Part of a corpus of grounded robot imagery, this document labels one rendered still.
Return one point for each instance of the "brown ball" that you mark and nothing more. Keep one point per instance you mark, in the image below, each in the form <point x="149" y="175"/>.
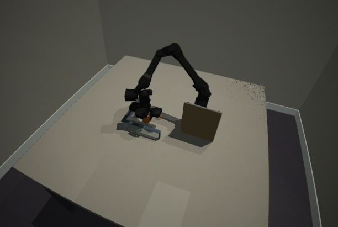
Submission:
<point x="146" y="120"/>

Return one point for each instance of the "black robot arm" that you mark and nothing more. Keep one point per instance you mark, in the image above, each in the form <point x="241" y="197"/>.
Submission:
<point x="174" y="49"/>

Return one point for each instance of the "clear low corner walls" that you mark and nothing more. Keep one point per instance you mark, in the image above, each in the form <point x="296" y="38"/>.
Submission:
<point x="138" y="129"/>

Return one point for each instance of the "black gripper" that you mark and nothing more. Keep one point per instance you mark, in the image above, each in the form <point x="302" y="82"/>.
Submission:
<point x="154" y="112"/>

